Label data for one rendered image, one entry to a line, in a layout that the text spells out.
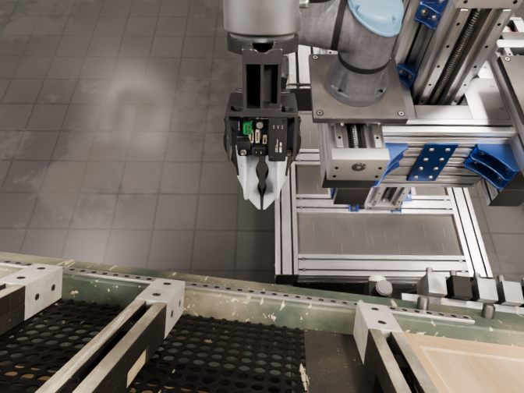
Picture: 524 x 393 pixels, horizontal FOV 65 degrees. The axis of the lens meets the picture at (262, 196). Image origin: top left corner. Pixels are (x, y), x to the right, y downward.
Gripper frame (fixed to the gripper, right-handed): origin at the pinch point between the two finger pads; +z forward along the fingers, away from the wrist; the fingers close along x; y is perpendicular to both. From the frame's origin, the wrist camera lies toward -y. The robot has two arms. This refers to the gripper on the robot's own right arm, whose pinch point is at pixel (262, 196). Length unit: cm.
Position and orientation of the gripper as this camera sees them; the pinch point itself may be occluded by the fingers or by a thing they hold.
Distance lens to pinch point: 53.0
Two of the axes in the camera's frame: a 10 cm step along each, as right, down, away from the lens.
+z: -0.1, 8.5, 5.2
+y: -0.1, 5.2, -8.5
